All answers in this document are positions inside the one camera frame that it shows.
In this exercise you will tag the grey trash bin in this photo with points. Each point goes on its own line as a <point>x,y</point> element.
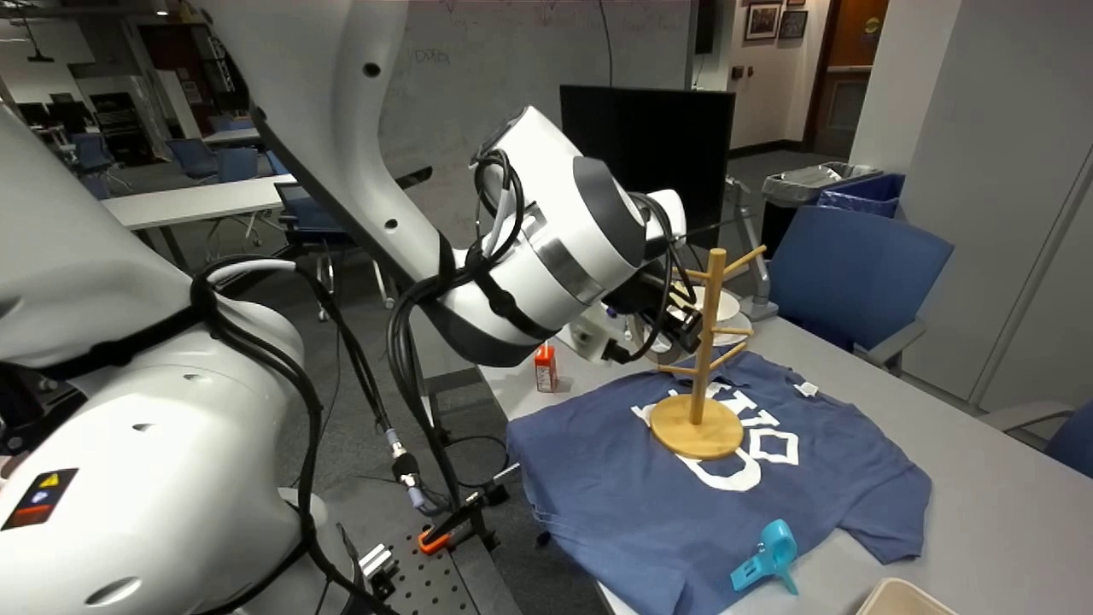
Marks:
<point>786,194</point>

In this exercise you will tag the orange black clamp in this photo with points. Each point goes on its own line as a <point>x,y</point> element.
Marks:
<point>465,515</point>

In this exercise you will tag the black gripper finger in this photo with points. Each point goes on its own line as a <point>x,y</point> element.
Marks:
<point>680,297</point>
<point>686,335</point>

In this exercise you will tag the small orange bottle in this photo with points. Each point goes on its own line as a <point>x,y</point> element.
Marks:
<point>546,362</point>

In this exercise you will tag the stacked white plates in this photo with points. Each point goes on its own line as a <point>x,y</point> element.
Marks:
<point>734,314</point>

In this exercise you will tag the blue office chair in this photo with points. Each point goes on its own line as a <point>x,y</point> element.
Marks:
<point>854,279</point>

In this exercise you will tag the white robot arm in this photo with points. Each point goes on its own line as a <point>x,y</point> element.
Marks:
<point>158,493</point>

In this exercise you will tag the cyan plastic clip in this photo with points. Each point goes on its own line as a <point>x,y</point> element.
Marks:
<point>769,561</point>

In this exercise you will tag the blue printed t-shirt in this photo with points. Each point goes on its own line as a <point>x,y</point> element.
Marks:
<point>667,534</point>

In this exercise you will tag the beige box corner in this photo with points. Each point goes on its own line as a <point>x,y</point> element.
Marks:
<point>897,597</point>

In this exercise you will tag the long grey background table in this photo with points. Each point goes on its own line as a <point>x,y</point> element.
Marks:
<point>171,207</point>

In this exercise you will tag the wooden peg rack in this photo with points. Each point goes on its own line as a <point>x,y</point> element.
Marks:
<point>694,422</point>

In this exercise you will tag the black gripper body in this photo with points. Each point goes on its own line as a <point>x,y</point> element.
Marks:
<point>643,297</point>

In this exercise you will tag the blue recycling bin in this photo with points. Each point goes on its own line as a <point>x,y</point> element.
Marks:
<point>865,194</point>

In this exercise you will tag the black computer monitor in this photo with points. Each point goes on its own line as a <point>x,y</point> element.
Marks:
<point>658,137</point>

